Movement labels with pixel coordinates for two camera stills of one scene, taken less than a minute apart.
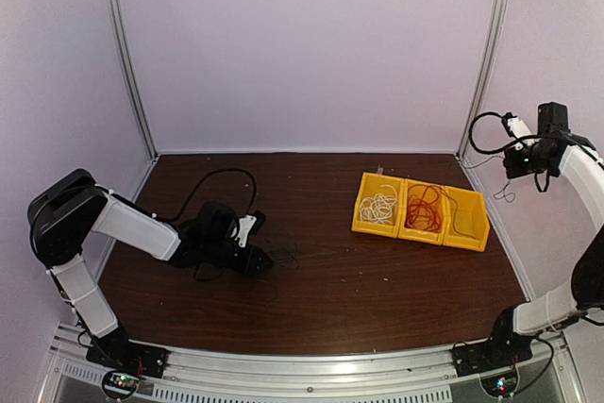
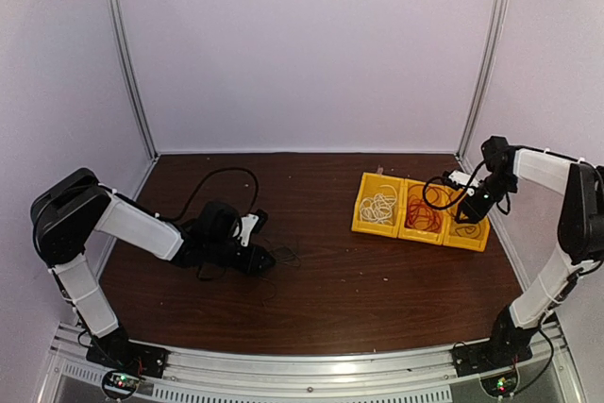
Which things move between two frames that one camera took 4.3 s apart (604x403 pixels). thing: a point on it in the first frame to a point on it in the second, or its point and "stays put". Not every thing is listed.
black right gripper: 514,168 to 481,210
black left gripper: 254,256 stays put
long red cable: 423,209 stays put
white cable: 378,208 stays put
